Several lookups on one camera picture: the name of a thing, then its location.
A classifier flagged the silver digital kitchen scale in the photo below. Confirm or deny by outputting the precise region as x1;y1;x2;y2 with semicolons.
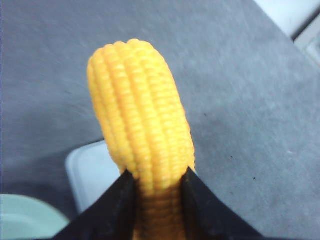
65;140;121;213

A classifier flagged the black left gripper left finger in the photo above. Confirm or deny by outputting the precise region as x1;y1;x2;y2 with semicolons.
54;171;136;240

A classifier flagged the light green oval plate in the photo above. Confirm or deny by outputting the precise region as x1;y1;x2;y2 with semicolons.
0;194;70;240

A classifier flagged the yellow corn cob piece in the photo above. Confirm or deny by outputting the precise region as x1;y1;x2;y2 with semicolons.
87;39;196;240

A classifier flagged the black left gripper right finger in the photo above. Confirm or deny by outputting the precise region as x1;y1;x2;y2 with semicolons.
181;168;263;240

